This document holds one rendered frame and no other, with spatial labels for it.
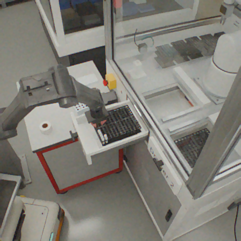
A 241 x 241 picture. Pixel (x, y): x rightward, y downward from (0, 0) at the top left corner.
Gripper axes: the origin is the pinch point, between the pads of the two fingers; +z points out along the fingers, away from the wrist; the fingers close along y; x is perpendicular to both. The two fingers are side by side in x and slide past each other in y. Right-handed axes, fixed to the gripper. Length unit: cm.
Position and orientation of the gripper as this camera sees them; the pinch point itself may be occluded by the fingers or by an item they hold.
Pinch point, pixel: (98, 124)
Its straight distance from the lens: 126.2
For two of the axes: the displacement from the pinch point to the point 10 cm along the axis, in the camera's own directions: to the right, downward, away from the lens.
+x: 3.8, 7.5, -5.3
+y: -9.2, 3.3, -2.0
